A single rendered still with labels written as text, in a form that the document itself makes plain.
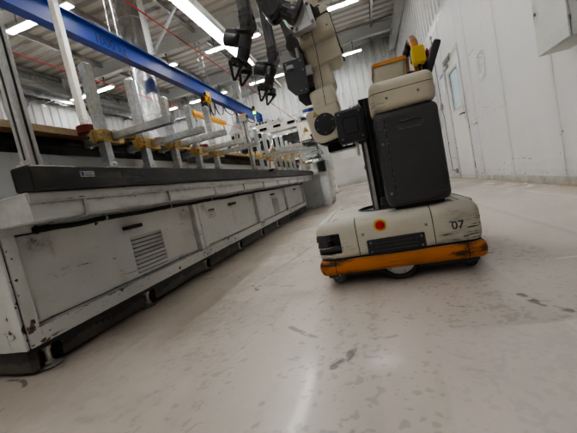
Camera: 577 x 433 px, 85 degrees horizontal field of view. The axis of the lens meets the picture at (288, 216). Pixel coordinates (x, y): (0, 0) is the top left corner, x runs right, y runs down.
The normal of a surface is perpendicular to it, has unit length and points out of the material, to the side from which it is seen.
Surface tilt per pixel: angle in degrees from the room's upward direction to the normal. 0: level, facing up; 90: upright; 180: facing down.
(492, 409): 0
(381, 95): 90
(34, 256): 90
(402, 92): 90
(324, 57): 90
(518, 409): 0
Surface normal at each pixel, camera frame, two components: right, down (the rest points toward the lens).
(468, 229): -0.25, 0.14
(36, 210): 0.95, -0.18
